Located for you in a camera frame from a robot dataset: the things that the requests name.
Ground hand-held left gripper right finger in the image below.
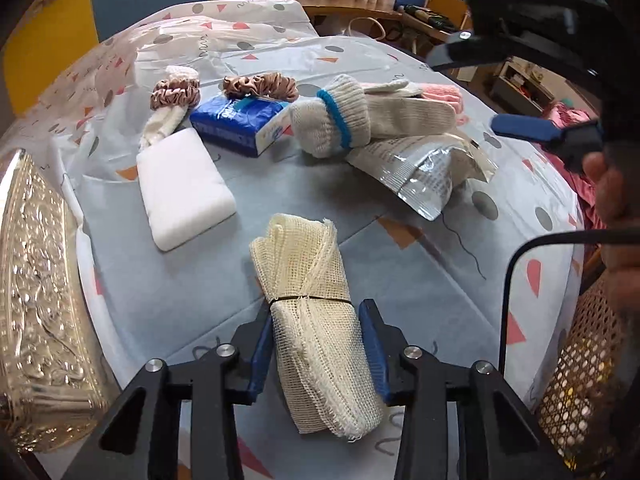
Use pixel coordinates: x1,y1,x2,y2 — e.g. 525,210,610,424
357,298,576,480

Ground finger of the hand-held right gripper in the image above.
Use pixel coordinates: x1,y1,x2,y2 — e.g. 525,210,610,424
426,30,516,72
491,113,607,173

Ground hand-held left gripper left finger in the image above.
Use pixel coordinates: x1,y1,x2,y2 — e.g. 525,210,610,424
60,300,276,480

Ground cream mesh gauze roll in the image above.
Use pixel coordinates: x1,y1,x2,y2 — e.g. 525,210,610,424
249,213,385,442

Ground person's right hand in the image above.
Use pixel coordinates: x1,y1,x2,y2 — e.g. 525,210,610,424
582,151,640,326

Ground low storage shelf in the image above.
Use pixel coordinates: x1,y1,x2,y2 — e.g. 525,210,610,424
489,60,553,112

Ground pink blanket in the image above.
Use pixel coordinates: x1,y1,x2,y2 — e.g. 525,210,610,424
542,101,608,233

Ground dark tool bag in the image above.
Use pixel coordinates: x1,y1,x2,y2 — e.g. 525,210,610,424
404,4,457,32

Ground pink yarn bundle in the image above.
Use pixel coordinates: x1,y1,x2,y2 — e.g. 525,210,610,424
360,81,468,126

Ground silver foil pouch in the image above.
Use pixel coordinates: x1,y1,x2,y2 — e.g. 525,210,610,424
345,130,501,222

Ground wooden desk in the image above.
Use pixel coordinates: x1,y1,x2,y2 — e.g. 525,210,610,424
297,0,466,45

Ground white knit glove pair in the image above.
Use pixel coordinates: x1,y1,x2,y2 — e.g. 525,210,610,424
290,74,457,160

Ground white sponge block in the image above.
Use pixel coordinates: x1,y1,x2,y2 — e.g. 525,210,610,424
136,127,237,252

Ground brown satin scrunchie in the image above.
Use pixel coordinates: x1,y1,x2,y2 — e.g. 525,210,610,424
222,72,299,103

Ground gold embossed tissue box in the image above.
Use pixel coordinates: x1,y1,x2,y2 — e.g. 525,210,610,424
0,149,118,453

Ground blue tissue pack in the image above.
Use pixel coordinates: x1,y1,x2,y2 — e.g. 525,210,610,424
189,96,296,159

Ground cream knit cloth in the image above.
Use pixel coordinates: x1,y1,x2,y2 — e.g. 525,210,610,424
139,65,201,150

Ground pink satin scrunchie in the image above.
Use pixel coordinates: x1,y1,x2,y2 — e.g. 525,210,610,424
151,78,201,110

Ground black cable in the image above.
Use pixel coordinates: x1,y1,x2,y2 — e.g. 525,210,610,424
502,228,640,383

